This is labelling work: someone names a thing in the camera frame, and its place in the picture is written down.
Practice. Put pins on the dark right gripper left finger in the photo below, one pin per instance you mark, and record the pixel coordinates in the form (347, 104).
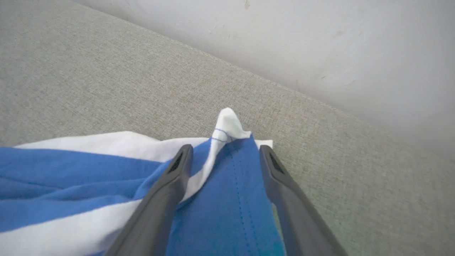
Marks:
(160, 209)

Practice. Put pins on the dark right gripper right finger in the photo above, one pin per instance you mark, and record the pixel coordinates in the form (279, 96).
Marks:
(295, 209)

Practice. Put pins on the blue white garment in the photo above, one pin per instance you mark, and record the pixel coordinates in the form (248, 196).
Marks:
(227, 206)

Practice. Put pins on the grey-green fabric sofa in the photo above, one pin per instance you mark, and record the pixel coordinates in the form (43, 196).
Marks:
(106, 71)

